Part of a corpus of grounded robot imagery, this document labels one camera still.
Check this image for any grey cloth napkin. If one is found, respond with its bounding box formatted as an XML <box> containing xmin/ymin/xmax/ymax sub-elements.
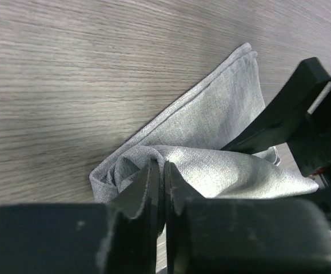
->
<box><xmin>89</xmin><ymin>43</ymin><xmax>318</xmax><ymax>203</ymax></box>

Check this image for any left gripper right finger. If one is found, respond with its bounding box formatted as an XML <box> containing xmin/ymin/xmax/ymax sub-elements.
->
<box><xmin>164</xmin><ymin>162</ymin><xmax>331</xmax><ymax>273</ymax></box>

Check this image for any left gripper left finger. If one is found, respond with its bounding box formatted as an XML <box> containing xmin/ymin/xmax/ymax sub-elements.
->
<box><xmin>0</xmin><ymin>161</ymin><xmax>159</xmax><ymax>273</ymax></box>

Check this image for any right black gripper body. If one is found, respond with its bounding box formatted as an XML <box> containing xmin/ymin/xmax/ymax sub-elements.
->
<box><xmin>288</xmin><ymin>90</ymin><xmax>331</xmax><ymax>221</ymax></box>

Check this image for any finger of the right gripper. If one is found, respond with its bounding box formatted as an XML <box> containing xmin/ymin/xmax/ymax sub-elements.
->
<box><xmin>221</xmin><ymin>57</ymin><xmax>331</xmax><ymax>154</ymax></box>

